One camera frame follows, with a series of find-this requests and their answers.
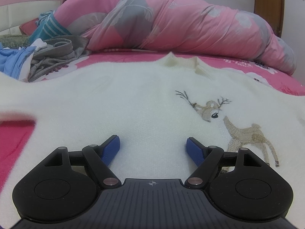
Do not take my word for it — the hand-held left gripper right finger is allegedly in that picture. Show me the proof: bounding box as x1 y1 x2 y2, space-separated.
186 137 263 186

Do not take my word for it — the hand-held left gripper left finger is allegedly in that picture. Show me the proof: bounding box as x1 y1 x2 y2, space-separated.
44 135 121 186

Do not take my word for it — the white fluffy towel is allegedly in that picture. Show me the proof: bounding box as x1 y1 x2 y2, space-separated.
0 52 305 196

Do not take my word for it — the pink floral bed blanket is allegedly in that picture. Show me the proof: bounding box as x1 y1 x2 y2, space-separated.
0 48 305 179

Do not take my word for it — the grey garment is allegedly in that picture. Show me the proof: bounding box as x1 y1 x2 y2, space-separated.
29 36 90 83

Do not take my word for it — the small white garment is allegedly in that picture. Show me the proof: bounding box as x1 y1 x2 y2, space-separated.
20 39 48 80

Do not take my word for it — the pink and grey floral quilt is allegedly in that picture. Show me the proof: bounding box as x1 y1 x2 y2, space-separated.
54 0 298 75

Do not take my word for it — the light blue garment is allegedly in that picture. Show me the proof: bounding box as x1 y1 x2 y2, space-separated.
0 45 37 80

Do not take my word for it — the teal striped garment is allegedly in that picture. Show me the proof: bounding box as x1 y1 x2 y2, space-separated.
29 10 72 44

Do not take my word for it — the green patterned pillow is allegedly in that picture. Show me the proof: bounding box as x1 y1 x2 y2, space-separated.
0 35 31 50

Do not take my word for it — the red pillow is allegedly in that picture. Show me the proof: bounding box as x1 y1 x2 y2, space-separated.
19 19 41 35

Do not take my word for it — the brown wooden door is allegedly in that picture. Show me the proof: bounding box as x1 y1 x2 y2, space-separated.
254 0 285 39

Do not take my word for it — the pink and cream headboard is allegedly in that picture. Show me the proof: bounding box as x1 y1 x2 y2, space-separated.
0 0 67 37

